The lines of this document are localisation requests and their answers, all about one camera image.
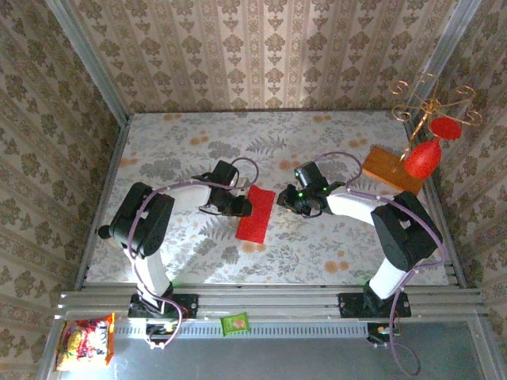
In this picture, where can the red cloth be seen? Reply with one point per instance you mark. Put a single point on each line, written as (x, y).
(257, 221)

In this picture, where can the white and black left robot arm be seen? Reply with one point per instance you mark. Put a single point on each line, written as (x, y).
(152, 273)

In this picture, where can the floral patterned table cover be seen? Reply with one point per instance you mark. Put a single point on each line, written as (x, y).
(277, 261)

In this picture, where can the orange wooden block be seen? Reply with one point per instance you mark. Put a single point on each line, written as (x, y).
(380, 168)

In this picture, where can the green snack packet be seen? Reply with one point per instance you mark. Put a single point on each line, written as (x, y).
(235, 324)

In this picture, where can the red plastic wine glass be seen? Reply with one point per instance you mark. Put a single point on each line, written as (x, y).
(421, 158)

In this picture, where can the small bottle with black cap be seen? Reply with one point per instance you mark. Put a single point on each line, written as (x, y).
(104, 232)

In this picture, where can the small electronics board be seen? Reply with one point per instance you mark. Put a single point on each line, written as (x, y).
(380, 330)
(160, 327)

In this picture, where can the grey metal panel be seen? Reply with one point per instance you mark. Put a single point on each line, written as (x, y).
(277, 360)

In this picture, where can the red yellow snack bag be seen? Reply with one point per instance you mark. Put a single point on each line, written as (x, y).
(85, 342)

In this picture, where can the aluminium frame rail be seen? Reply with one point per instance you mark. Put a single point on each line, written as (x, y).
(269, 301)

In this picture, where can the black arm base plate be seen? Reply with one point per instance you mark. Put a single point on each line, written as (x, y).
(348, 305)
(190, 306)

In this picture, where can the aluminium table side rail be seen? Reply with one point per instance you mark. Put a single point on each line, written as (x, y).
(455, 261)
(115, 158)

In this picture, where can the aluminium corner post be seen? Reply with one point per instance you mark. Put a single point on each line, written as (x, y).
(88, 59)
(451, 39)

